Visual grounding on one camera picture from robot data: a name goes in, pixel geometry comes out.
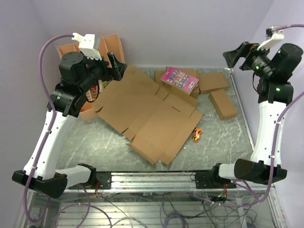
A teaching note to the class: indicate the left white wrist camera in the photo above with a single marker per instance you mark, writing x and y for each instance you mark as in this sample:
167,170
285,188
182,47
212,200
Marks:
88,45

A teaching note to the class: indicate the folded cardboard box middle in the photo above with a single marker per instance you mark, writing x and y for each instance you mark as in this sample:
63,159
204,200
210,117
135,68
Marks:
211,82

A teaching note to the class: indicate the orange toy car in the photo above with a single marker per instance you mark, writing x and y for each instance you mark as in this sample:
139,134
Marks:
196,134

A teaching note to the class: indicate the large cardboard box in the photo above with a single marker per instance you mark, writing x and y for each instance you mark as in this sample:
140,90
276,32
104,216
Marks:
156,121

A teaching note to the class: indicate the aluminium mounting rail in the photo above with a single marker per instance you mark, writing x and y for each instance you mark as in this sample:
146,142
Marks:
185,181

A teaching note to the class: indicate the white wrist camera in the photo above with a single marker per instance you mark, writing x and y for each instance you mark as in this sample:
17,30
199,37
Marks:
88,45
274,35

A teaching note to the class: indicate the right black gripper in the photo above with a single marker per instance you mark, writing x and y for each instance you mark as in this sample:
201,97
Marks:
245,50

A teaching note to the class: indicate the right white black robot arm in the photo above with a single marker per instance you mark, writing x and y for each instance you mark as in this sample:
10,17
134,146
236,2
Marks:
275,95

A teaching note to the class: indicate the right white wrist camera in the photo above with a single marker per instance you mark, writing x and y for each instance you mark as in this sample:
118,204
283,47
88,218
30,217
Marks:
274,35

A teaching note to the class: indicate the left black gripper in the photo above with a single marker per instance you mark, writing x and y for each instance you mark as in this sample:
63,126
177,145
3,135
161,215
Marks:
118,68

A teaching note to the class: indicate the small folded cardboard box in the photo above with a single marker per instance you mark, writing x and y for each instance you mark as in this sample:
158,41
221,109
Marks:
223,104

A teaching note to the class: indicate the pink paperback book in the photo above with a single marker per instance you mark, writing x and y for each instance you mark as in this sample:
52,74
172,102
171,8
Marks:
180,79

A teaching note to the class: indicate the peach plastic file organizer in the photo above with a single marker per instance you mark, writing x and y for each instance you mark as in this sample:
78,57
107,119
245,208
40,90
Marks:
86,66

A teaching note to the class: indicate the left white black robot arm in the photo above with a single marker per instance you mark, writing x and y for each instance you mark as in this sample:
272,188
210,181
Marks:
40,173

